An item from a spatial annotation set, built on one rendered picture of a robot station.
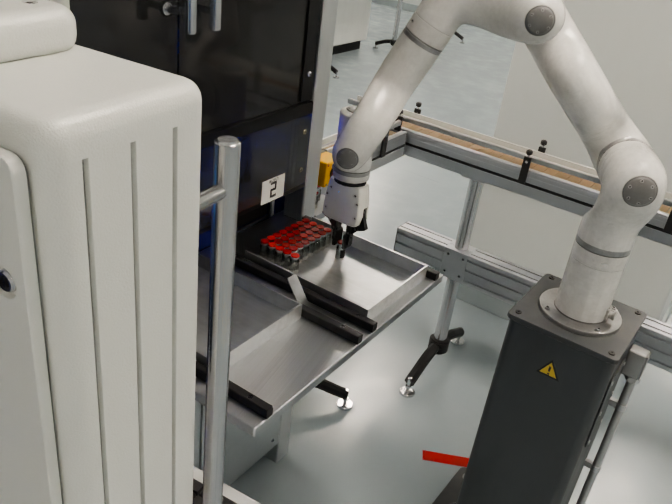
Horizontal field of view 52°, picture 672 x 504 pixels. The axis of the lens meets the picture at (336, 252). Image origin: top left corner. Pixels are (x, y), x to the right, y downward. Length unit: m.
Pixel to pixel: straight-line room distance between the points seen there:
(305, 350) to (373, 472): 1.07
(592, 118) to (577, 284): 0.38
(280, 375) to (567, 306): 0.71
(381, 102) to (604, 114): 0.44
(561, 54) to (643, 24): 1.32
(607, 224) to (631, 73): 1.31
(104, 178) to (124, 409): 0.22
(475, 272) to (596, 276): 0.97
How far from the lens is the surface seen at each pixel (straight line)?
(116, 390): 0.62
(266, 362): 1.33
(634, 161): 1.49
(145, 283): 0.59
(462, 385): 2.81
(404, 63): 1.45
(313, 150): 1.76
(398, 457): 2.45
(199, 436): 1.89
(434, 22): 1.43
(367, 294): 1.56
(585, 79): 1.47
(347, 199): 1.58
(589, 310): 1.67
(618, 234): 1.58
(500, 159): 2.35
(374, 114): 1.43
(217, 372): 0.78
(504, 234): 3.12
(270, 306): 1.48
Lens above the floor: 1.71
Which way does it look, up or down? 29 degrees down
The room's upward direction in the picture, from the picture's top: 8 degrees clockwise
